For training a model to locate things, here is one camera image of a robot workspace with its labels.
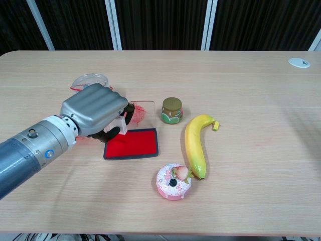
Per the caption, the white desk cable grommet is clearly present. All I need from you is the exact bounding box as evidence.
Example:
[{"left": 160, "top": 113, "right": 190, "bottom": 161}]
[{"left": 287, "top": 57, "right": 311, "bottom": 68}]

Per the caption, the white aluminium partition post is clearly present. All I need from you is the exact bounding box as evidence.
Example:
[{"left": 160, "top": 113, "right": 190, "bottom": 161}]
[
  {"left": 201, "top": 0, "right": 218, "bottom": 51},
  {"left": 307, "top": 34, "right": 321, "bottom": 52},
  {"left": 26, "top": 0, "right": 55, "bottom": 51},
  {"left": 105, "top": 0, "right": 123, "bottom": 51}
]

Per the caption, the yellow banana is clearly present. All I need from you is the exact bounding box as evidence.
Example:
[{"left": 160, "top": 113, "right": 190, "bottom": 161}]
[{"left": 185, "top": 114, "right": 221, "bottom": 181}]

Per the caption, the pink strawberry donut toy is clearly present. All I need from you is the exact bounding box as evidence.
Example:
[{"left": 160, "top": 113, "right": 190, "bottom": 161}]
[{"left": 156, "top": 163, "right": 194, "bottom": 201}]

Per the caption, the small green gold jar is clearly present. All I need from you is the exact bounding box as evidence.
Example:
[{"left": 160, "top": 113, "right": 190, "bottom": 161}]
[{"left": 160, "top": 97, "right": 184, "bottom": 125}]

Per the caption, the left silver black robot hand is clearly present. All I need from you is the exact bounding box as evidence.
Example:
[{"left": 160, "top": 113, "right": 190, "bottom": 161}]
[{"left": 59, "top": 83, "right": 136, "bottom": 144}]

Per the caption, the red ink pad clear lid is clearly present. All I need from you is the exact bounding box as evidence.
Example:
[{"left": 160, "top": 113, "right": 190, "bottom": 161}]
[{"left": 103, "top": 100, "right": 160, "bottom": 161}]

